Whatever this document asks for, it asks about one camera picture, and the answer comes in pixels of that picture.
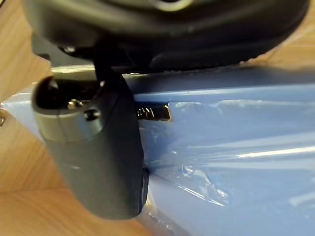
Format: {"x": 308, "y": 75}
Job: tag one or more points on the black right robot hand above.
{"x": 103, "y": 152}

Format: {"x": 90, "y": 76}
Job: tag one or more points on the blue plastic-wrapped folder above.
{"x": 221, "y": 152}

